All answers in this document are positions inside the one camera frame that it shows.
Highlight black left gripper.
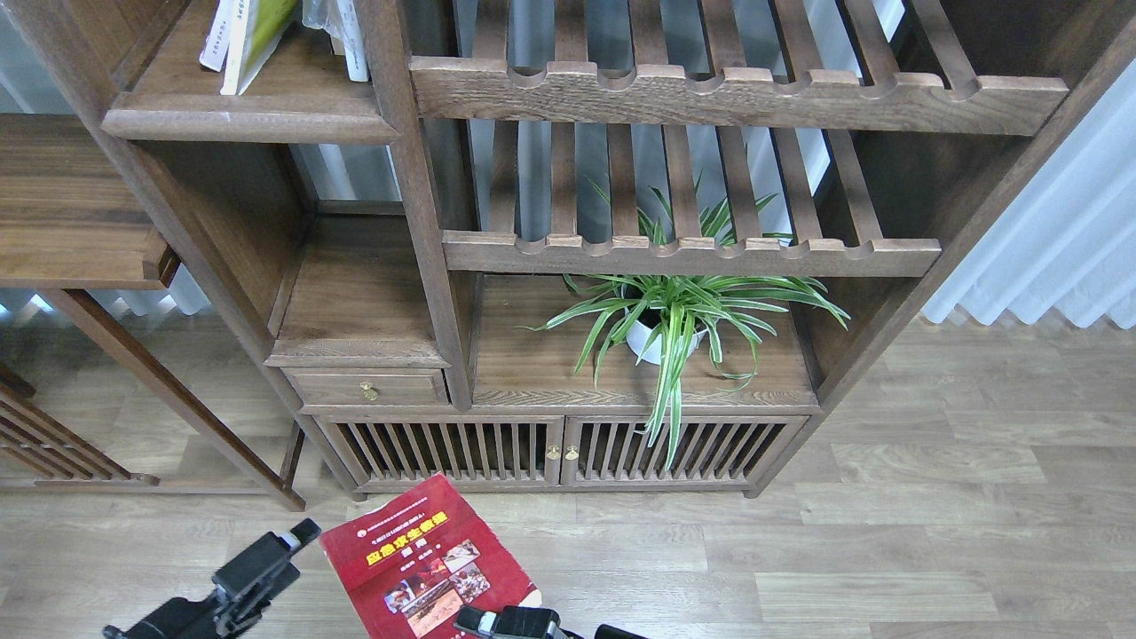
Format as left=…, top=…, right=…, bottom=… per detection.
left=102, top=518, right=321, bottom=638

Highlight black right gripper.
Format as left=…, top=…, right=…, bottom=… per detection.
left=454, top=605, right=645, bottom=639

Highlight red cover book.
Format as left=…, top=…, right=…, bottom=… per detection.
left=318, top=474, right=542, bottom=638

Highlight yellow green cover book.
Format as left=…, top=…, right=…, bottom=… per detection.
left=220, top=0, right=301, bottom=96

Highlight white purple cover book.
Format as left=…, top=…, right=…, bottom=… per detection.
left=199, top=0, right=233, bottom=72

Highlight right slatted cabinet door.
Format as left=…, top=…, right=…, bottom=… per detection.
left=560, top=415, right=807, bottom=491

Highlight slatted cabinet door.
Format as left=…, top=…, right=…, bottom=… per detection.
left=560, top=415, right=807, bottom=491
left=316, top=415, right=563, bottom=493

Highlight left slatted cabinet door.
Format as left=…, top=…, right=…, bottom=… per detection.
left=316, top=415, right=563, bottom=493

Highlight small wooden drawer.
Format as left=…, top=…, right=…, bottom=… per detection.
left=283, top=367, right=449, bottom=406

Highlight white plant pot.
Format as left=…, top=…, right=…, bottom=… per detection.
left=626, top=308, right=709, bottom=366

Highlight green spider plant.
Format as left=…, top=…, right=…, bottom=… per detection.
left=524, top=173, right=851, bottom=467

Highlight dark wooden bookshelf unit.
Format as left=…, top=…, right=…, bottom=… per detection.
left=3, top=1, right=1133, bottom=496

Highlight wooden side table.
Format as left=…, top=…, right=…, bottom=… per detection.
left=1, top=114, right=304, bottom=512

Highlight white rolled papers in plastic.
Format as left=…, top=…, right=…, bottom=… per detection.
left=302, top=1, right=370, bottom=83

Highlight white curtain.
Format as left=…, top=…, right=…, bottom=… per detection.
left=922, top=65, right=1135, bottom=330

